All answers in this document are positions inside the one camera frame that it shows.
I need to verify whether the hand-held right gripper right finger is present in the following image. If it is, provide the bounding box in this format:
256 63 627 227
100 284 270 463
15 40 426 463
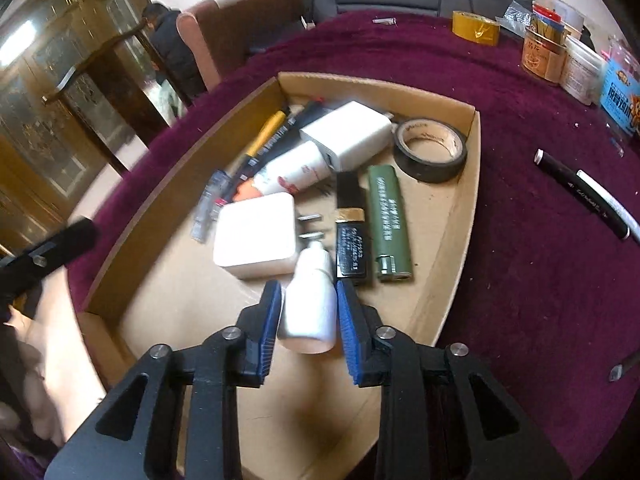
335 280 573 480

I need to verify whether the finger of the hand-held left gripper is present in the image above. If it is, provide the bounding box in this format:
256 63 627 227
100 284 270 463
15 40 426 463
0 217 99 307

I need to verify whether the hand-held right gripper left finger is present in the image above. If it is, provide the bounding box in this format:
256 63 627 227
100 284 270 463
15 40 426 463
44 280 285 480

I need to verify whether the small white bottle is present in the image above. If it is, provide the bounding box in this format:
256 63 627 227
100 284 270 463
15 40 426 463
277 240 339 355

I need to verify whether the black lighter with gold band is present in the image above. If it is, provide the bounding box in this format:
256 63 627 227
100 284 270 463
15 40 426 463
335 171 375 282

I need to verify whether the cardboard box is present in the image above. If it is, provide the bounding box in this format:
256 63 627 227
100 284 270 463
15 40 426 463
76 71 482 480

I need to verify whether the white square charger with prongs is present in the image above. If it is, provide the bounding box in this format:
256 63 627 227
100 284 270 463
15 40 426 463
212 192 326 281

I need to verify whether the green lighter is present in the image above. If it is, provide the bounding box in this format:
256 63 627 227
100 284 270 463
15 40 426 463
367 165 415 282

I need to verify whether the white glue bottle orange cap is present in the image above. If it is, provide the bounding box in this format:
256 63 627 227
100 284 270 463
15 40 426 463
235 141 332 200

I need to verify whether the black marker with red cap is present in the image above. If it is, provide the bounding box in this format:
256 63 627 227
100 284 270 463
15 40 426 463
235 99 324 182

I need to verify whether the yellow pen with black tip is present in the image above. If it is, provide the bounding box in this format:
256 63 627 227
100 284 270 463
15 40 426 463
243 109 291 159

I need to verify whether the white usb wall charger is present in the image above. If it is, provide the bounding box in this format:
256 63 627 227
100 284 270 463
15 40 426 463
299 100 396 174

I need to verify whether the wooden glass door cabinet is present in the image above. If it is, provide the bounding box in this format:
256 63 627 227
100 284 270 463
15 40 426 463
0 0 168 253

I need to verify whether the person's pale clothing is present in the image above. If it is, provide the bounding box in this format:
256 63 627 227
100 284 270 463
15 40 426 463
0 305 108 461

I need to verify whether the black tape roll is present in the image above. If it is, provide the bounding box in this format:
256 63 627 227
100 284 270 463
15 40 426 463
392 117 469 185

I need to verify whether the purple tablecloth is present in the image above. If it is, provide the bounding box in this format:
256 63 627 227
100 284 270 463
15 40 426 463
65 10 640 480

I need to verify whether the dark wooden chair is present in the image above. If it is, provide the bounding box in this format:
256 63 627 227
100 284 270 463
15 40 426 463
42 22 174 177

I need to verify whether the black marker with white ends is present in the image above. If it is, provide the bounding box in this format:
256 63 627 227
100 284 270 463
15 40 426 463
532 148 632 241

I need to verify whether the dark slim object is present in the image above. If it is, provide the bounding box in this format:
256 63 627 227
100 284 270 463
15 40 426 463
607 357 640 384

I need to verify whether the brown armchair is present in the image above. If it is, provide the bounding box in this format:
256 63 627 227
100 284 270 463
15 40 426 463
176 0 311 92

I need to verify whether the yellow tape roll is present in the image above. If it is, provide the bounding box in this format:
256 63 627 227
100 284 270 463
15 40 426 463
452 10 502 47

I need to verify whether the orange label jar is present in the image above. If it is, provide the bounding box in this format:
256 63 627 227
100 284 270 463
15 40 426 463
521 4 569 87

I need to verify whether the white plastic jar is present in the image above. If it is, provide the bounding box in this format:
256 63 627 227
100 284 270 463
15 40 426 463
559 35 607 106

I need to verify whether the blue label snack jar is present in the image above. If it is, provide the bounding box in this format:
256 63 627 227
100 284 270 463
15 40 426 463
597 35 640 137

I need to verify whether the silver foil packet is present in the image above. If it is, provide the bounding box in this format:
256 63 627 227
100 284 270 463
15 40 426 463
499 0 535 37

